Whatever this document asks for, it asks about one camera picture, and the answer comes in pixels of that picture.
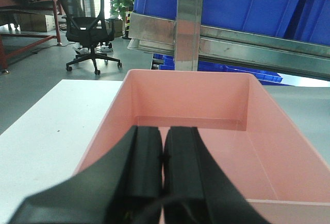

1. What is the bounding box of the pink plastic box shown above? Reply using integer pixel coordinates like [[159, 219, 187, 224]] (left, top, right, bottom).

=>
[[76, 70, 329, 223]]

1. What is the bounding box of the blue plastic storage bin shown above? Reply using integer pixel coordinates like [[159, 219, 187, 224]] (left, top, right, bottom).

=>
[[133, 0, 330, 46]]

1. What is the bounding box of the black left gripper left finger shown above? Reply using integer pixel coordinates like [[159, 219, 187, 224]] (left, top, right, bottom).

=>
[[9, 126, 162, 223]]

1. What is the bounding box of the stainless steel shelf rack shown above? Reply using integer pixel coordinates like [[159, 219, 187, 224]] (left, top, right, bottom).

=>
[[129, 0, 329, 80]]

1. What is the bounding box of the cardboard box under table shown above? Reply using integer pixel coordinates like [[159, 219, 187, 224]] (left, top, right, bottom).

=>
[[18, 14, 56, 32]]

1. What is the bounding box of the black mesh office chair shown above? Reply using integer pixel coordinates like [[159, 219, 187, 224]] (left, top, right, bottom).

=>
[[59, 0, 122, 75]]

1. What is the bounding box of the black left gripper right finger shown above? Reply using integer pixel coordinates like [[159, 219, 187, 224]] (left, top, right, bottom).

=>
[[164, 126, 268, 223]]

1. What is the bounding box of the red metal frame table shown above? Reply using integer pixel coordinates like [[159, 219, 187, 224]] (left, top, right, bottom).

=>
[[0, 0, 64, 74]]

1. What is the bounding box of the blue bin on lower shelf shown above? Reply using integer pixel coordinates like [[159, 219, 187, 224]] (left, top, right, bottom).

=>
[[152, 53, 283, 85]]

